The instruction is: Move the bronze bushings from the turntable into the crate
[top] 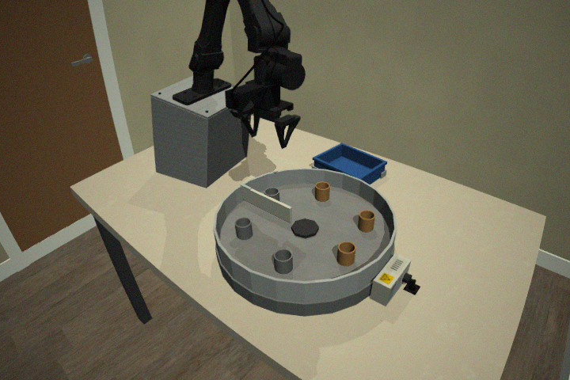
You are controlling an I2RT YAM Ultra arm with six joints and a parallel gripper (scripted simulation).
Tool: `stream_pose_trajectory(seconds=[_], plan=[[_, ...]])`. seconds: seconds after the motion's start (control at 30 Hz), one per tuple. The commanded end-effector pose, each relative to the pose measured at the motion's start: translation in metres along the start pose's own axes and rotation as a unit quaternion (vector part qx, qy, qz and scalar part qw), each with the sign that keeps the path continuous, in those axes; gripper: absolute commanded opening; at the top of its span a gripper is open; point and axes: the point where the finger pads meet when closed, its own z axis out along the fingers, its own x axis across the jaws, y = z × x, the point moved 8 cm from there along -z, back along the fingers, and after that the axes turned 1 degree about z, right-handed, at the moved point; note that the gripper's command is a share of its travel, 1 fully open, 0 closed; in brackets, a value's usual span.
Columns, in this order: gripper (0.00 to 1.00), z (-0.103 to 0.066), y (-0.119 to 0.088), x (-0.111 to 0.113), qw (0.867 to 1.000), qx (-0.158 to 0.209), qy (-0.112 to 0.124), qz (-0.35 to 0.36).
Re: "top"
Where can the bronze bushing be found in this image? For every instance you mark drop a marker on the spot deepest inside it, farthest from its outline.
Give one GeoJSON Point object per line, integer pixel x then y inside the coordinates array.
{"type": "Point", "coordinates": [347, 257]}
{"type": "Point", "coordinates": [366, 221]}
{"type": "Point", "coordinates": [322, 191]}

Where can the grey metal bushing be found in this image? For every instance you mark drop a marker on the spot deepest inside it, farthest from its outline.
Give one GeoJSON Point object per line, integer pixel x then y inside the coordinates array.
{"type": "Point", "coordinates": [272, 192]}
{"type": "Point", "coordinates": [283, 260]}
{"type": "Point", "coordinates": [244, 229]}

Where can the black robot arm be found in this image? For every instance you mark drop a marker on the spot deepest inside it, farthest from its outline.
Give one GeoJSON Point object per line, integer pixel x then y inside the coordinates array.
{"type": "Point", "coordinates": [279, 65]}

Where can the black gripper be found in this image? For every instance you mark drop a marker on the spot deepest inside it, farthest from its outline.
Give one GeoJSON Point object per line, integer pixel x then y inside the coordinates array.
{"type": "Point", "coordinates": [273, 115]}

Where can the blue open-top crate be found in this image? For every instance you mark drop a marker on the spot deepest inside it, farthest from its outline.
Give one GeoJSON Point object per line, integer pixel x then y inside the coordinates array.
{"type": "Point", "coordinates": [349, 160]}

